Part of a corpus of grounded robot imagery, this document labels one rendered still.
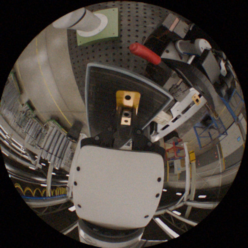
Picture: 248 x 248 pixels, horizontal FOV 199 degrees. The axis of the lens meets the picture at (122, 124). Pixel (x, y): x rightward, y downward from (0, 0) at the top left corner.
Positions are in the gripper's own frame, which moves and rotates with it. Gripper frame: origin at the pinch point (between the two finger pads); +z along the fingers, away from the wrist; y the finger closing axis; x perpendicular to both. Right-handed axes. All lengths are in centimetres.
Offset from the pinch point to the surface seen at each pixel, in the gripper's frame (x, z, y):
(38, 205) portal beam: -110, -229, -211
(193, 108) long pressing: -5.0, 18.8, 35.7
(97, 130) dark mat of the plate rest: -8.9, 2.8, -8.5
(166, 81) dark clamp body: 4.9, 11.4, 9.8
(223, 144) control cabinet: -161, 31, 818
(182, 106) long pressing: -6.2, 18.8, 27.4
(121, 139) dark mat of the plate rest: -13.0, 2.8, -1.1
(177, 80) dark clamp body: 6.2, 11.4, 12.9
